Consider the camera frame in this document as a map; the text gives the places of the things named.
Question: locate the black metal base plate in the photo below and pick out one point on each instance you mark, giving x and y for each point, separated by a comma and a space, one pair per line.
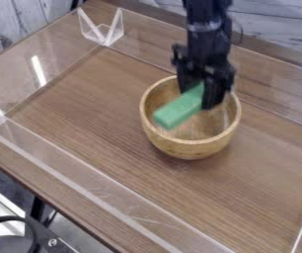
42, 241

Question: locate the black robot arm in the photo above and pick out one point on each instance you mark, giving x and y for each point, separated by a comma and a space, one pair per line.
206, 11

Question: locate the green rectangular block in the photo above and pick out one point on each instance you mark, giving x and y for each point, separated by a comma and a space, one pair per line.
175, 112

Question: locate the clear acrylic corner bracket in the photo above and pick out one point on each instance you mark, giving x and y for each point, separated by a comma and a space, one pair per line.
103, 34

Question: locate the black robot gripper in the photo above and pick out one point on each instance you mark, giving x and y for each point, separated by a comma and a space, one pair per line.
203, 59

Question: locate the clear acrylic tray wall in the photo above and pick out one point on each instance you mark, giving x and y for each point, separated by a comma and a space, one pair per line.
74, 144

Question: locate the black table leg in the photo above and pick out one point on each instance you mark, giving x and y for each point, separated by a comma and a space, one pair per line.
38, 209

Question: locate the light wooden bowl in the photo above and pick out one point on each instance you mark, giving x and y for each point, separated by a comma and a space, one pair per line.
205, 134

